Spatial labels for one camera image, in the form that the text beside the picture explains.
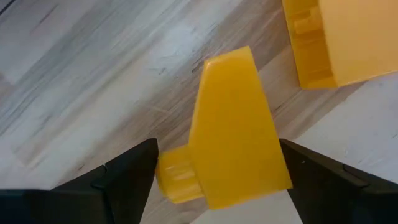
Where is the yellow two-stud block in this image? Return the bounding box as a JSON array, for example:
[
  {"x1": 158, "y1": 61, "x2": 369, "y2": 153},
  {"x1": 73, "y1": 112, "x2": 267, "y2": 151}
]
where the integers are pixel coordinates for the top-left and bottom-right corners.
[{"x1": 281, "y1": 0, "x2": 398, "y2": 90}]

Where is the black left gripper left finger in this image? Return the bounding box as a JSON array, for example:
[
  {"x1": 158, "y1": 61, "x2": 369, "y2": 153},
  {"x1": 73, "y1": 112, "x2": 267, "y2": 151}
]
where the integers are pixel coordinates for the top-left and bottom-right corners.
[{"x1": 51, "y1": 138, "x2": 160, "y2": 224}]

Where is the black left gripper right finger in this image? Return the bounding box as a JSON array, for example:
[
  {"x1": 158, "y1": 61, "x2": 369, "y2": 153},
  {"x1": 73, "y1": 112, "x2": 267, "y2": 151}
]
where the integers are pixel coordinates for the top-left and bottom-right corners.
[{"x1": 279, "y1": 138, "x2": 398, "y2": 224}]

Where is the yellow wedge single-stud block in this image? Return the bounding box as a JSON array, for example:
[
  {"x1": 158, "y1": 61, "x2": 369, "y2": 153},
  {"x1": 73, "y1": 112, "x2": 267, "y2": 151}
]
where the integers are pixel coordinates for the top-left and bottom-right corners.
[{"x1": 154, "y1": 45, "x2": 294, "y2": 211}]

